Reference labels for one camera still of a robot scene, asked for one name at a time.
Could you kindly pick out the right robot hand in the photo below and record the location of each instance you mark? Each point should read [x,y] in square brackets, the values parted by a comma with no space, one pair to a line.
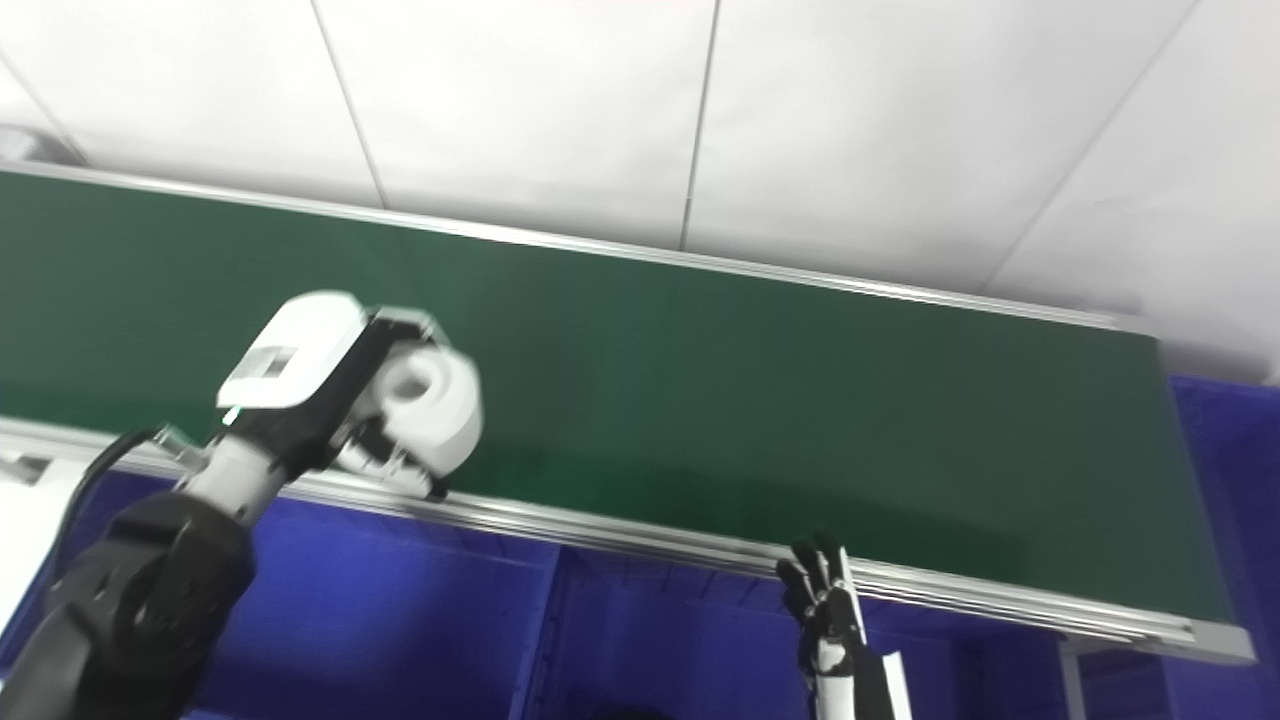
[835,625]

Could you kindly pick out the blue plastic bin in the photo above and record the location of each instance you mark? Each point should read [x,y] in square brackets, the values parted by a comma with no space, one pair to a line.
[400,620]
[690,640]
[1240,480]

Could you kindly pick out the white hexagonal plastic part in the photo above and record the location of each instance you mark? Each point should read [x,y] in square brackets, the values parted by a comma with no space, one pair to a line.
[440,410]

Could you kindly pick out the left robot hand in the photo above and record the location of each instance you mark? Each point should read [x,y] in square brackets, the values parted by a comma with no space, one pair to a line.
[290,360]

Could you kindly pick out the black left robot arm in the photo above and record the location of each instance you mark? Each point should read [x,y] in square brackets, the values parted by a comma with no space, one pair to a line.
[140,590]

